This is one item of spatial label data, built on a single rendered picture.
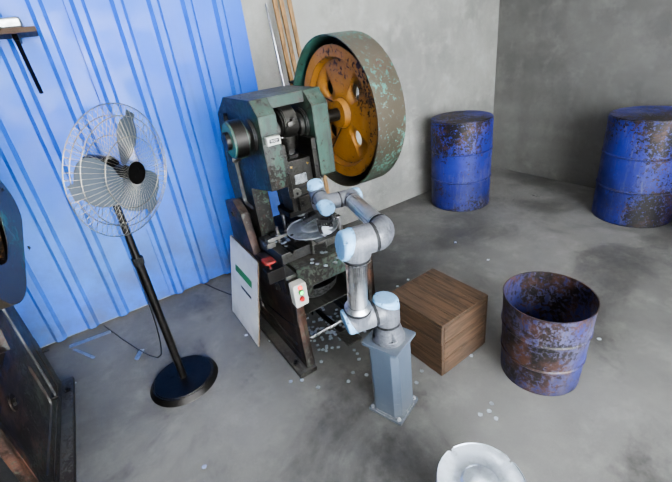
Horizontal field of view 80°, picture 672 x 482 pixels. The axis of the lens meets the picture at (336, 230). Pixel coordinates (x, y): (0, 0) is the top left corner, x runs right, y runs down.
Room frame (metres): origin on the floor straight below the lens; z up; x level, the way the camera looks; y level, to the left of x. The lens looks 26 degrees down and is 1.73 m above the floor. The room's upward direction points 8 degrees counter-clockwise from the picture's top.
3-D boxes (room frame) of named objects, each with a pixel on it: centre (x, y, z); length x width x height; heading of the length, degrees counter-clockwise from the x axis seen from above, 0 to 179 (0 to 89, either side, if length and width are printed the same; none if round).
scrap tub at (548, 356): (1.54, -0.99, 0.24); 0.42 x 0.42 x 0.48
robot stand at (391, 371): (1.43, -0.18, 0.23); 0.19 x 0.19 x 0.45; 49
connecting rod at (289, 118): (2.12, 0.19, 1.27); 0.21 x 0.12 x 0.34; 31
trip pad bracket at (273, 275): (1.76, 0.34, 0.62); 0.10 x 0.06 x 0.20; 121
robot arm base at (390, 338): (1.43, -0.18, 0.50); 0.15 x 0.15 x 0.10
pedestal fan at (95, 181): (2.07, 1.21, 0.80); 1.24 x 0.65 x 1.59; 31
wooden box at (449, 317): (1.83, -0.52, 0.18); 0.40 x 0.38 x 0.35; 32
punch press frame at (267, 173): (2.24, 0.27, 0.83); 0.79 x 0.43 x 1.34; 31
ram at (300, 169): (2.08, 0.17, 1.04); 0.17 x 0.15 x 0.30; 31
